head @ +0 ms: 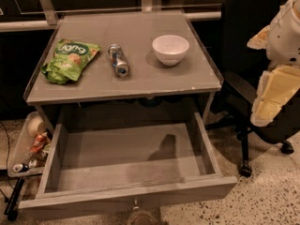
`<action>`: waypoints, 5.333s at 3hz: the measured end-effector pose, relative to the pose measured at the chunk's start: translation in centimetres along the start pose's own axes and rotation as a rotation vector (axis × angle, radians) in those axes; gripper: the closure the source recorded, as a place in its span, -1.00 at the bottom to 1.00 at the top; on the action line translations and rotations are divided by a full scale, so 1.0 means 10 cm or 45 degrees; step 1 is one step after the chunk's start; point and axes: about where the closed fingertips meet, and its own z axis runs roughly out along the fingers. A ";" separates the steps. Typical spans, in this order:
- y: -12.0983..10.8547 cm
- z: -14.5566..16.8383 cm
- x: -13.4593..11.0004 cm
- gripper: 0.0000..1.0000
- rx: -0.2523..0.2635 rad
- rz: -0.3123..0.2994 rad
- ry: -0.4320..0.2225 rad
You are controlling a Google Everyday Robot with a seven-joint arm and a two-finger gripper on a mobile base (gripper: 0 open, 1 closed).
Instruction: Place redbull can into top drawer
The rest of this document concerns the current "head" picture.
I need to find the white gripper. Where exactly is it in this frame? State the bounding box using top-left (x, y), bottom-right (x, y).
top-left (247, 0), bottom-right (300, 127)

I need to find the silver blue redbull can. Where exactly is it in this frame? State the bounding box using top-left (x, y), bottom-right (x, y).
top-left (108, 44), bottom-right (130, 77)

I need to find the grey cabinet with top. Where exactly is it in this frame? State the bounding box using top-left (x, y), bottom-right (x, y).
top-left (24, 10), bottom-right (222, 120)

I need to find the open grey top drawer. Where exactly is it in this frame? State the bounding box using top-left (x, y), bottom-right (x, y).
top-left (20, 112), bottom-right (237, 220)

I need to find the red soda can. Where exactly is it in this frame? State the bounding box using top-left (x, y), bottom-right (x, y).
top-left (24, 134), bottom-right (47, 159)

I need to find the black topped can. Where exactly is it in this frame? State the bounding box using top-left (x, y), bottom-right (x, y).
top-left (12, 162), bottom-right (29, 173)

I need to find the black office chair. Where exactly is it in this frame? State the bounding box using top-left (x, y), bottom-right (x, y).
top-left (207, 0), bottom-right (300, 177)

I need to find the white bowl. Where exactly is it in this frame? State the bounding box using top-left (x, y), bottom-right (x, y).
top-left (152, 35), bottom-right (189, 66)

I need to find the green chip bag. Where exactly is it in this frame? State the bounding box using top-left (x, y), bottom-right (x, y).
top-left (40, 39), bottom-right (100, 84)

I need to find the metal railing bar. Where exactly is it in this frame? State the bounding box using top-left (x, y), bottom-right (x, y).
top-left (0, 0), bottom-right (221, 32)

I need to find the white round cup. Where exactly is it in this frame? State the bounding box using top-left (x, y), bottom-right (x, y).
top-left (28, 116), bottom-right (46, 137)

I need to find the clear plastic bin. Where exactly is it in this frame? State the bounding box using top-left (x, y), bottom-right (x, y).
top-left (7, 112), bottom-right (52, 177)

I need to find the black stand leg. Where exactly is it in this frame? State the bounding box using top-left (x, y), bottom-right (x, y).
top-left (4, 177), bottom-right (24, 221)

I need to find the black cable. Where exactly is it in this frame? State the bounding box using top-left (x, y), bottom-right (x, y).
top-left (0, 121), bottom-right (12, 204)

